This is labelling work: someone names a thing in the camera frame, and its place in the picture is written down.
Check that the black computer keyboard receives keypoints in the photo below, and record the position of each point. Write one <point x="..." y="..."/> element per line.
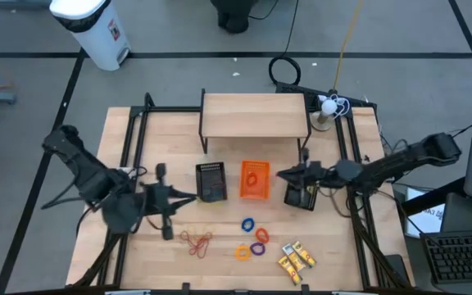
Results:
<point x="461" y="256"/>

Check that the orange plastic mesh basket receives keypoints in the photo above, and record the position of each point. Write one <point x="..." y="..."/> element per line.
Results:
<point x="264" y="166"/>

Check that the black table clamp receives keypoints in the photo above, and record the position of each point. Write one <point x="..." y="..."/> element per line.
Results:
<point x="305" y="288"/>
<point x="185" y="287"/>

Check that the white bulb desk lamp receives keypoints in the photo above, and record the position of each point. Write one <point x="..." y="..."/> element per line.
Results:
<point x="328" y="107"/>

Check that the white paper sign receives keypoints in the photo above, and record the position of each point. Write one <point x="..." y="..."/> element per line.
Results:
<point x="430" y="223"/>

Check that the small black flat device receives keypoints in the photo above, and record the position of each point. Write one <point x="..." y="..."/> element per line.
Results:
<point x="396" y="266"/>

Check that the black plastic mesh basket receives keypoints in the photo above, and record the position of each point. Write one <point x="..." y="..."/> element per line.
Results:
<point x="197" y="180"/>
<point x="297" y="201"/>

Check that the white trash can black rim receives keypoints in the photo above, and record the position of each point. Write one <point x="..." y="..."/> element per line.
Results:
<point x="96" y="37"/>

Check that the wooden shelf riser black legs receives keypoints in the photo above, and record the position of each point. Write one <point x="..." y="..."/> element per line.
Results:
<point x="254" y="114"/>

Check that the black metal bar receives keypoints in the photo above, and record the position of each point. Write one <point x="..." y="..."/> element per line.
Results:
<point x="424" y="203"/>

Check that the yellow Crayola crayon pack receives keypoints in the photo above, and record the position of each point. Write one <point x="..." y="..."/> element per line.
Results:
<point x="289" y="270"/>
<point x="303" y="254"/>
<point x="311" y="189"/>
<point x="293" y="257"/>

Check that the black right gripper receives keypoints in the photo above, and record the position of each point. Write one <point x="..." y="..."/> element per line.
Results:
<point x="318" y="174"/>

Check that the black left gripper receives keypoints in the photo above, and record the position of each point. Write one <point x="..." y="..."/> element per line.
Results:
<point x="158" y="201"/>

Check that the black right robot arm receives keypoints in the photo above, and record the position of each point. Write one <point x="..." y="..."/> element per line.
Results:
<point x="404" y="160"/>

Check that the person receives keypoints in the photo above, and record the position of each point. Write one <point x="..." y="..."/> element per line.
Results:
<point x="234" y="18"/>

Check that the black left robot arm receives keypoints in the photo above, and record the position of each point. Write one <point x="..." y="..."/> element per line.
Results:
<point x="84" y="172"/>

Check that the light grey edge plate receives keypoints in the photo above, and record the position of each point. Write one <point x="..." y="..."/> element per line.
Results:
<point x="127" y="293"/>
<point x="355" y="293"/>

